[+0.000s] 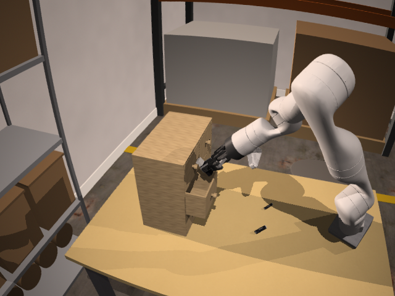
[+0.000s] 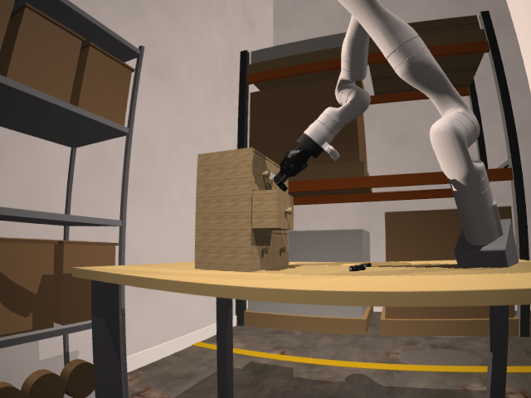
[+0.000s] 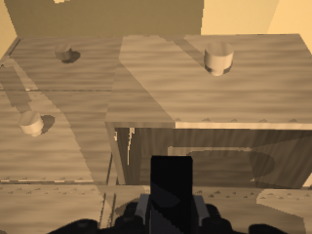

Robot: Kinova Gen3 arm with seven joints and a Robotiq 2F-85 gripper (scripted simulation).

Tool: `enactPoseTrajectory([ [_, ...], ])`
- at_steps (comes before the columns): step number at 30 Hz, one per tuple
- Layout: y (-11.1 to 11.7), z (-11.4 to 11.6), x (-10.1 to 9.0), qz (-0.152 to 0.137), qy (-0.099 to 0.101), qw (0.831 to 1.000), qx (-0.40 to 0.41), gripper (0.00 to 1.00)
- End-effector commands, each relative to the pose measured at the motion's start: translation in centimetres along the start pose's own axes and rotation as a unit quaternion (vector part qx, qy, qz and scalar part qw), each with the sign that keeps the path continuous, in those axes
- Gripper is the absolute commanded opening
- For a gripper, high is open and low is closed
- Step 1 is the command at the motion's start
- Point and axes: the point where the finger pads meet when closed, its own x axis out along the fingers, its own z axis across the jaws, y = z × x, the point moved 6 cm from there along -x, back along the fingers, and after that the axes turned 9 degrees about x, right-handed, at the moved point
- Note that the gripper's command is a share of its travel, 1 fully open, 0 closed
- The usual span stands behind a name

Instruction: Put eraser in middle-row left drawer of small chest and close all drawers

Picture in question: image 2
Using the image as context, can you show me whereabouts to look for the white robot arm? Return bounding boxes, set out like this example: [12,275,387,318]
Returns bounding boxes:
[304,0,504,245]

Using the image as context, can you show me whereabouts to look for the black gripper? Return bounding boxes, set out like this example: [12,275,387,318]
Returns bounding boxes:
[272,133,324,184]

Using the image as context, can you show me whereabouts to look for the light wooden chest of drawers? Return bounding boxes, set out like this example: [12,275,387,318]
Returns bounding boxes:
[195,148,289,272]

